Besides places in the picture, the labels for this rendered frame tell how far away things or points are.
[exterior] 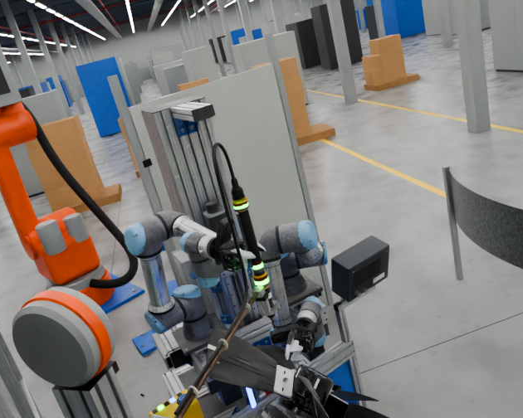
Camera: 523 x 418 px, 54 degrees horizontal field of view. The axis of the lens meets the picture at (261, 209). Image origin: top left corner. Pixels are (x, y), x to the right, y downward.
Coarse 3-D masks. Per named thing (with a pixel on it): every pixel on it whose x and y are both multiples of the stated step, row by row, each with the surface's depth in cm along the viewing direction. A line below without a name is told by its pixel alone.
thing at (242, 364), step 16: (208, 352) 148; (224, 352) 151; (240, 352) 154; (256, 352) 157; (224, 368) 146; (240, 368) 150; (256, 368) 152; (272, 368) 155; (240, 384) 146; (256, 384) 149; (272, 384) 151
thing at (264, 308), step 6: (252, 294) 150; (264, 294) 150; (258, 300) 150; (264, 300) 150; (258, 306) 153; (264, 306) 152; (276, 306) 155; (258, 312) 156; (264, 312) 153; (270, 312) 153; (276, 312) 154
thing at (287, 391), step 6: (276, 372) 156; (282, 372) 156; (288, 372) 157; (276, 378) 154; (282, 378) 155; (288, 378) 156; (276, 384) 153; (282, 384) 154; (288, 384) 155; (276, 390) 152; (288, 390) 154; (288, 396) 152
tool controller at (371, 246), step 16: (368, 240) 231; (336, 256) 223; (352, 256) 222; (368, 256) 221; (384, 256) 228; (336, 272) 223; (352, 272) 217; (368, 272) 224; (384, 272) 233; (336, 288) 228; (352, 288) 221; (368, 288) 229
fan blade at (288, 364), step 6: (258, 348) 186; (264, 348) 186; (270, 348) 186; (276, 348) 186; (270, 354) 180; (276, 354) 180; (282, 354) 180; (276, 360) 176; (282, 360) 175; (288, 360) 175; (282, 366) 172; (288, 366) 171; (294, 366) 171
